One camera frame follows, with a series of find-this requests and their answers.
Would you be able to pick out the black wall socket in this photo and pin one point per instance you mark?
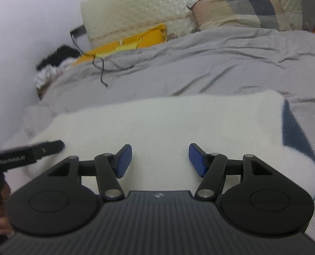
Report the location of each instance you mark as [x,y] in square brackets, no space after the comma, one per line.
[78,31]

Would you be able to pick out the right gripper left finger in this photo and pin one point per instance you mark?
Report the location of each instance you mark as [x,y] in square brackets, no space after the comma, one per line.
[109,168]

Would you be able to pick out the grey bed duvet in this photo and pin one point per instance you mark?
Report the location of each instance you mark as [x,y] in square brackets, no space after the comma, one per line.
[223,61]

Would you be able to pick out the black clothes pile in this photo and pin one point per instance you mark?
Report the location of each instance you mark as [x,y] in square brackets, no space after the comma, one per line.
[56,58]

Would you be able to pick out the white blue striped sweater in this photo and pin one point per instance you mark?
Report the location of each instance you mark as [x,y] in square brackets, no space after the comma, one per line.
[160,131]

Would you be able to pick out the cream quilted headboard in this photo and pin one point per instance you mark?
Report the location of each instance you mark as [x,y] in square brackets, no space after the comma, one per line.
[106,21]

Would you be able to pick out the white clothes pile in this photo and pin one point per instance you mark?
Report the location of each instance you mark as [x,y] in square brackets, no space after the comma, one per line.
[50,73]

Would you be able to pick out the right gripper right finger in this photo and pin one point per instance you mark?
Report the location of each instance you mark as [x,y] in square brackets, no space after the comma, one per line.
[211,168]

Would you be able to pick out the plaid beige grey pillow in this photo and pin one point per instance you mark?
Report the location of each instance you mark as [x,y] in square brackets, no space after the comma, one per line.
[266,14]

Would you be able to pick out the person's left hand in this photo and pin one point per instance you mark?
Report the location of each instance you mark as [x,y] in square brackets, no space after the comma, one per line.
[5,226]

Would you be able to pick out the yellow pillow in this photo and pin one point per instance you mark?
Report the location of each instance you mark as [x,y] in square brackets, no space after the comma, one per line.
[153,36]

